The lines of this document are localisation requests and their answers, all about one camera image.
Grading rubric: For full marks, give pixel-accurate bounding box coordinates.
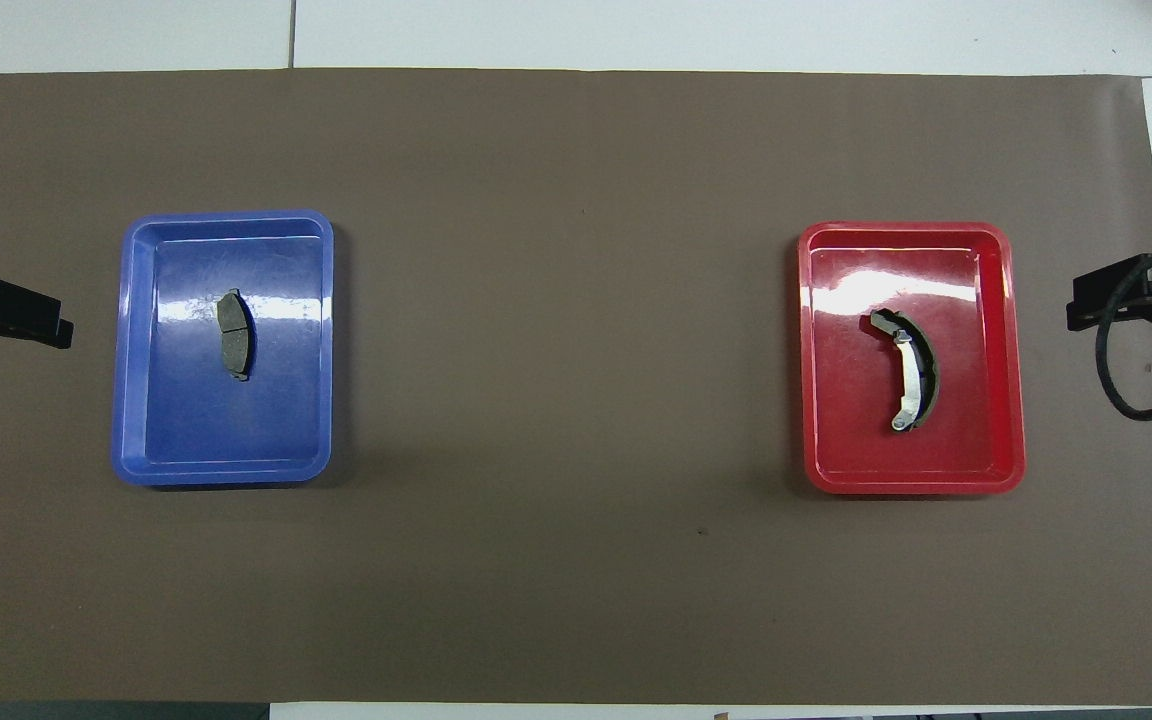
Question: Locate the grey brake pad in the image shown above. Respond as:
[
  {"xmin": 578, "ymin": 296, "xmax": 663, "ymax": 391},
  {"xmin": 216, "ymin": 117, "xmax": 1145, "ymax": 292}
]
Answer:
[{"xmin": 216, "ymin": 289, "xmax": 257, "ymax": 382}]

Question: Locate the curved brake shoe metal web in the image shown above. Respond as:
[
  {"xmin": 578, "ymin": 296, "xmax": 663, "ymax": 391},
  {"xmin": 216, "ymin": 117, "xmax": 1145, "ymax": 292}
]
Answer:
[{"xmin": 870, "ymin": 308, "xmax": 940, "ymax": 433}]

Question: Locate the blue plastic tray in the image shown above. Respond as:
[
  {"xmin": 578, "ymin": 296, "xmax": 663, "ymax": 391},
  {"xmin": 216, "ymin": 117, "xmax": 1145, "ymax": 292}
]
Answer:
[{"xmin": 111, "ymin": 209, "xmax": 335, "ymax": 488}]

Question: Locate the red plastic tray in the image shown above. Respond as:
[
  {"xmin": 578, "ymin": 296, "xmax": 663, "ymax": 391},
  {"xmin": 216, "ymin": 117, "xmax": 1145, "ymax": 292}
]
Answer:
[{"xmin": 797, "ymin": 221, "xmax": 1027, "ymax": 496}]

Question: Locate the brown table mat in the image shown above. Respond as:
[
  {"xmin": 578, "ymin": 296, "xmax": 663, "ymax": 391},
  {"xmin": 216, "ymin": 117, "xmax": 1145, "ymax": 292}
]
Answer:
[{"xmin": 0, "ymin": 68, "xmax": 1152, "ymax": 706}]

